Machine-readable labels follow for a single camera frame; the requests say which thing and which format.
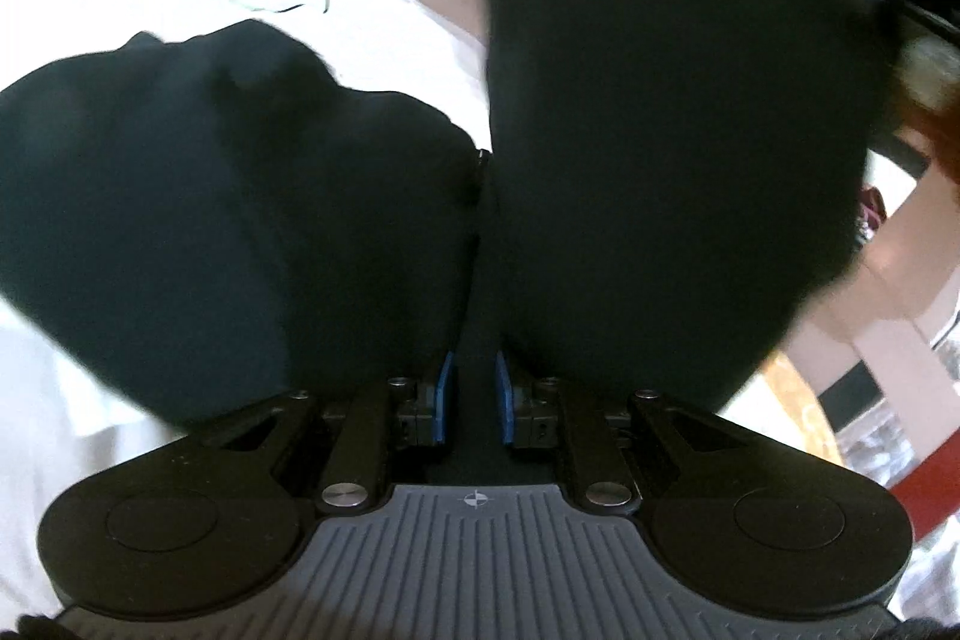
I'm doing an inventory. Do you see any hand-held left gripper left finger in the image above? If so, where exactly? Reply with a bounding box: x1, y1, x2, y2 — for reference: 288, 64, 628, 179
176, 351, 460, 513

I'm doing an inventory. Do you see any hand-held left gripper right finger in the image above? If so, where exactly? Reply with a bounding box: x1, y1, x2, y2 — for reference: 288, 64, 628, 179
493, 351, 760, 510

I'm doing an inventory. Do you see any black hoodie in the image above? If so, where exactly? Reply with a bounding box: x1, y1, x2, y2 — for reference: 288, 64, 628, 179
0, 0, 901, 506

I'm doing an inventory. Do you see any person's right hand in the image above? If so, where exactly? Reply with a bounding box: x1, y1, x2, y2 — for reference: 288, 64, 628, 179
896, 104, 960, 187

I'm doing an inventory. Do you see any red cloth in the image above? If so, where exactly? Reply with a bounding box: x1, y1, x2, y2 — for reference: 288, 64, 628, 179
853, 182, 890, 253

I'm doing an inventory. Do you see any white bed frame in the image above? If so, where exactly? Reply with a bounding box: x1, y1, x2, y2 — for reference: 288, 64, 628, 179
780, 145, 960, 498

